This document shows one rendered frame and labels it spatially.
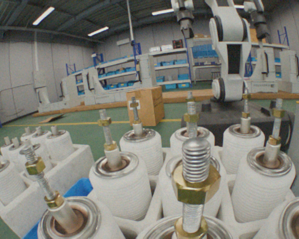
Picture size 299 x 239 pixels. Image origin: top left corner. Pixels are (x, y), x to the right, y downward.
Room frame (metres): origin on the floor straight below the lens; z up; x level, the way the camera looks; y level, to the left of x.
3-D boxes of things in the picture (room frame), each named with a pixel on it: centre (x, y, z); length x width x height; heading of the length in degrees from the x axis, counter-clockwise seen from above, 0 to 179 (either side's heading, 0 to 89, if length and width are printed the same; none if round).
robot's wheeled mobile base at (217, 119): (0.74, -0.50, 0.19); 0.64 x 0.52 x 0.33; 160
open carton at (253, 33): (3.92, -4.03, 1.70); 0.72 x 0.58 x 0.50; 74
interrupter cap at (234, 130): (0.23, -0.20, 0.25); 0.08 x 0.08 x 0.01
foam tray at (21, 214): (0.32, 0.47, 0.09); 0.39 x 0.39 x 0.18; 74
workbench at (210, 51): (5.20, -2.63, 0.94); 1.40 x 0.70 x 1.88; 70
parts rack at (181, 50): (5.68, 0.95, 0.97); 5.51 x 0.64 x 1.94; 70
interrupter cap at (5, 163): (0.17, 0.39, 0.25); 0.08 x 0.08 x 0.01
